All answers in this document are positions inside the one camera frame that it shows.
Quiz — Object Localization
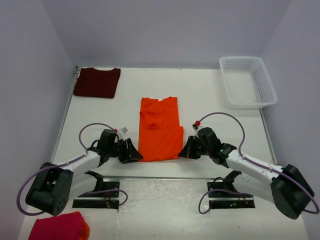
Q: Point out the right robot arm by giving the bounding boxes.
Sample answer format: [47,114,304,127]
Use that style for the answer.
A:
[178,127,315,220]

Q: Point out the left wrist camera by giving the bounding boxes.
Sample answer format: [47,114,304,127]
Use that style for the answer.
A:
[117,127,128,140]

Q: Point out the orange t-shirt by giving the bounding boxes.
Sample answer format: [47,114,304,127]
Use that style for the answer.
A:
[138,96,184,162]
[78,220,90,240]

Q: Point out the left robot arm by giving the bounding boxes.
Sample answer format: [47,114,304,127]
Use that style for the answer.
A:
[25,128,143,216]

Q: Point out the folded dark red t-shirt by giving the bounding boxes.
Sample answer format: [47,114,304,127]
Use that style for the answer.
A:
[73,67,121,99]

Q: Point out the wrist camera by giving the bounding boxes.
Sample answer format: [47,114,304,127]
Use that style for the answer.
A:
[192,122,202,133]
[117,127,128,140]

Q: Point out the orange t-shirt in pile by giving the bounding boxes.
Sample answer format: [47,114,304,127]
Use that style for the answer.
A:
[78,220,90,240]

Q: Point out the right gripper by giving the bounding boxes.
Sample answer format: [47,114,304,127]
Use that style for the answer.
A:
[178,136,212,160]

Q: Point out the white plastic basket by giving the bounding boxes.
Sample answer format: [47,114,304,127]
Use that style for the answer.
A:
[219,56,278,110]

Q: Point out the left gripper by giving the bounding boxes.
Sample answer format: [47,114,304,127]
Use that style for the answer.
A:
[107,138,143,164]

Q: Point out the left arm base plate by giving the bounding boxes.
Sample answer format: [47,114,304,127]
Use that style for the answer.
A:
[72,178,120,210]

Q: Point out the magenta t-shirt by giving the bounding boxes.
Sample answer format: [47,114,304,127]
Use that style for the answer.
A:
[28,211,86,240]

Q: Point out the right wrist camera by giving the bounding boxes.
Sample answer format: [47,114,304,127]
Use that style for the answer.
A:
[192,122,202,133]

